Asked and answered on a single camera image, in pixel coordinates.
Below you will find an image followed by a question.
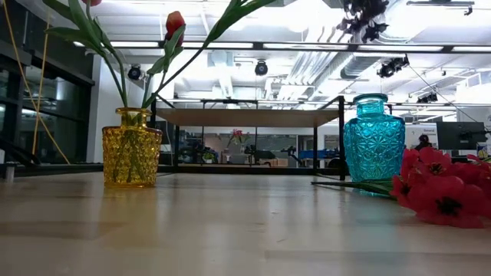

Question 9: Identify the yellow glass vase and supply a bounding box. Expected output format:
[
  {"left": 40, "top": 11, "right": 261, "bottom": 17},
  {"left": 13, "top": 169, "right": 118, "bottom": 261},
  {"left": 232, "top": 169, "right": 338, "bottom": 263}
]
[{"left": 101, "top": 107, "right": 163, "bottom": 189}]

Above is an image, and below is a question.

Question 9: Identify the yellow artificial tulip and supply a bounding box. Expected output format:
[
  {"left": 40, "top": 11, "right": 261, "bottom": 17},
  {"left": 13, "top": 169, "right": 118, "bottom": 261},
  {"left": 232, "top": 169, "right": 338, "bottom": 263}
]
[{"left": 141, "top": 0, "right": 277, "bottom": 110}]

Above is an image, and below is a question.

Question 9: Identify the blue glass vase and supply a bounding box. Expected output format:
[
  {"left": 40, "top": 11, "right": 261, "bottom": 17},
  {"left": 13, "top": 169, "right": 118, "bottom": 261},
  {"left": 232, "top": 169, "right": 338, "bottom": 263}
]
[{"left": 343, "top": 93, "right": 407, "bottom": 184}]

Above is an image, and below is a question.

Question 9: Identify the orange artificial tulip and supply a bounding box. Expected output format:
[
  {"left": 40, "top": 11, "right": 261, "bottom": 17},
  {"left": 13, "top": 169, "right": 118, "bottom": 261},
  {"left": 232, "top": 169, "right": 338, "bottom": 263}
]
[{"left": 147, "top": 10, "right": 187, "bottom": 110}]

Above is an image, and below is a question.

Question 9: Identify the red artificial tulip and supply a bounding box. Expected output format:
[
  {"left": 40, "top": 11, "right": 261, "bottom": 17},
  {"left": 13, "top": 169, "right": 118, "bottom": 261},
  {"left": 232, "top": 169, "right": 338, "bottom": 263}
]
[{"left": 41, "top": 0, "right": 130, "bottom": 110}]

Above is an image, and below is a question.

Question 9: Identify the large red flower bunch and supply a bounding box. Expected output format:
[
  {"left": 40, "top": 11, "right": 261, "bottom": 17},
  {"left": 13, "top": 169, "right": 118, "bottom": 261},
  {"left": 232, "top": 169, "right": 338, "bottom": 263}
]
[{"left": 312, "top": 146, "right": 491, "bottom": 230}]

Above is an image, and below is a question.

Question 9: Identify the pink potted flower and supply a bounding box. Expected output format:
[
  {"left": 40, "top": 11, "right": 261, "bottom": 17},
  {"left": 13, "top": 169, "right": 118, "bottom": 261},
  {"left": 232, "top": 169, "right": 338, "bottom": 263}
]
[{"left": 229, "top": 129, "right": 245, "bottom": 149}]

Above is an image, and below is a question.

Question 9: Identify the person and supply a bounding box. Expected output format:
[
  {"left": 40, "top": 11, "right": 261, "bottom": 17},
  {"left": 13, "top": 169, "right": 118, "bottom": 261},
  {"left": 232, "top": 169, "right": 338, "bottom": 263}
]
[{"left": 414, "top": 133, "right": 434, "bottom": 152}]

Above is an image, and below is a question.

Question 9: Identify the black monitor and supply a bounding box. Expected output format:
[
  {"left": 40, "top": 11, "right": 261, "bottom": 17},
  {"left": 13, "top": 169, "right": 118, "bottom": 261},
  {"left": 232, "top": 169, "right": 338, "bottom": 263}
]
[{"left": 436, "top": 121, "right": 489, "bottom": 151}]

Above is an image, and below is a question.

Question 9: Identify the wooden shelf with black frame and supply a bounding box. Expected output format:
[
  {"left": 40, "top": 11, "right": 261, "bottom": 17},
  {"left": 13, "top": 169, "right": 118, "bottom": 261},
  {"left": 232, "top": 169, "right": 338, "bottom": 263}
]
[{"left": 150, "top": 93, "right": 346, "bottom": 181}]

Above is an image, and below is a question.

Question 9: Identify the black ceiling light rail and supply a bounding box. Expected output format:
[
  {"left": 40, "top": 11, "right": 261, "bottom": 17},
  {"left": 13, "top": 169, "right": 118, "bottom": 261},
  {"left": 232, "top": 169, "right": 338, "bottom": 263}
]
[{"left": 72, "top": 40, "right": 491, "bottom": 54}]

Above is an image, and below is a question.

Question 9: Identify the silver ventilation duct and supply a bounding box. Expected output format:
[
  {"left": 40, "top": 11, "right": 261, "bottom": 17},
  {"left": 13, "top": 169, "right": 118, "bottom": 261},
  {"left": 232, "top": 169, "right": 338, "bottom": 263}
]
[
  {"left": 339, "top": 53, "right": 384, "bottom": 81},
  {"left": 354, "top": 0, "right": 427, "bottom": 44}
]

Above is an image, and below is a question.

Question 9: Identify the black ceiling camera rig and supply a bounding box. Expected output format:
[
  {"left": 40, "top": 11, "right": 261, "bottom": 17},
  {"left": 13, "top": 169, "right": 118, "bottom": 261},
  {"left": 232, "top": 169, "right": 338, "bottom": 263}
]
[{"left": 376, "top": 54, "right": 410, "bottom": 79}]

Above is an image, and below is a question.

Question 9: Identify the white wall sign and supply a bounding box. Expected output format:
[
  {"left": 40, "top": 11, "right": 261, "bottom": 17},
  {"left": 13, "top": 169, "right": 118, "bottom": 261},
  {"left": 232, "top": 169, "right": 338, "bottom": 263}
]
[{"left": 405, "top": 124, "right": 438, "bottom": 150}]

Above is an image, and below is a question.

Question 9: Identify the grey metal post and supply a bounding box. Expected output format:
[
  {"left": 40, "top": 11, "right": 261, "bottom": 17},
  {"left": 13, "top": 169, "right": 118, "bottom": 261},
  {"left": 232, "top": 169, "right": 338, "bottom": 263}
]
[{"left": 4, "top": 160, "right": 16, "bottom": 183}]

